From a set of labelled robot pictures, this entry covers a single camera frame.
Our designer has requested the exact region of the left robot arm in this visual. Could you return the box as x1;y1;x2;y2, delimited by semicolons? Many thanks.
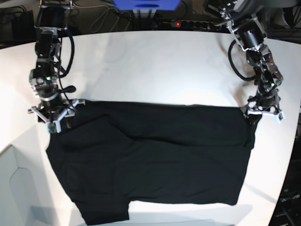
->
204;0;284;121

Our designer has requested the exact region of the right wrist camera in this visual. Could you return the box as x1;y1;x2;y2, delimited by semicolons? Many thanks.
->
46;122;57;134

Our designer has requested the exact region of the white power strip red switch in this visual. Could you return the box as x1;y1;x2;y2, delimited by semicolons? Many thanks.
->
157;20;222;31

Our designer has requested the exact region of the blue box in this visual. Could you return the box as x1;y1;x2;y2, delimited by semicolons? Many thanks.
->
113;0;181;11

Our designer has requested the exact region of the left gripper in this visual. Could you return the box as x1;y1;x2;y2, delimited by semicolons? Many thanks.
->
240;93;282;118

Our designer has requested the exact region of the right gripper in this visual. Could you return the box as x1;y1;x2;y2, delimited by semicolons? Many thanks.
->
27;94;85;124

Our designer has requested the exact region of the black T-shirt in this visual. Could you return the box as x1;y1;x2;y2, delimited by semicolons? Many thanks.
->
46;101;261;225

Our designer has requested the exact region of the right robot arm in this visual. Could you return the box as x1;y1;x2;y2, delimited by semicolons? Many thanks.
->
28;0;82;133

